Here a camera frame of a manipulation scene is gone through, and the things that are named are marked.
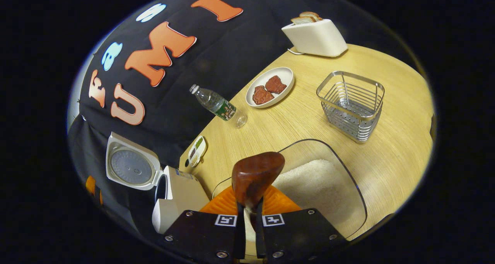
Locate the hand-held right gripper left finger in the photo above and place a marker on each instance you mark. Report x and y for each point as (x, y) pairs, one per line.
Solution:
(240, 237)

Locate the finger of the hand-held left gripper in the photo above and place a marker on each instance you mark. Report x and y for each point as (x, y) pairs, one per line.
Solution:
(91, 186)

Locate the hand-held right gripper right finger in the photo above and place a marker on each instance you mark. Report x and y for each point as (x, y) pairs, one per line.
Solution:
(260, 237)

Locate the brown wooden spoon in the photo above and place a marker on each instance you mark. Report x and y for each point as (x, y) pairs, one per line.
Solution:
(255, 175)

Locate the white rice cooker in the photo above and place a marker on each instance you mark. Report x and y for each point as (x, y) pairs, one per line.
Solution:
(185, 194)

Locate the white rice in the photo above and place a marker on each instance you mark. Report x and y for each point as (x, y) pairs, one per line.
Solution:
(313, 186)

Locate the white divided bean dish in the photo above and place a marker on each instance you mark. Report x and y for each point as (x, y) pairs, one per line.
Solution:
(197, 151)

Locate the clear plastic water bottle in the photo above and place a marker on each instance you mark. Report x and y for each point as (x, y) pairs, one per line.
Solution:
(218, 105)

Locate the white oval plate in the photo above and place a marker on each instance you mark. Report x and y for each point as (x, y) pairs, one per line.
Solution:
(284, 76)

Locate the white toaster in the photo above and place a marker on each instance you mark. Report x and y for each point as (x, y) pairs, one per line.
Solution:
(317, 37)

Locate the bread slice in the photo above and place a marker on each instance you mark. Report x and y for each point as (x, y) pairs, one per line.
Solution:
(311, 14)
(303, 20)

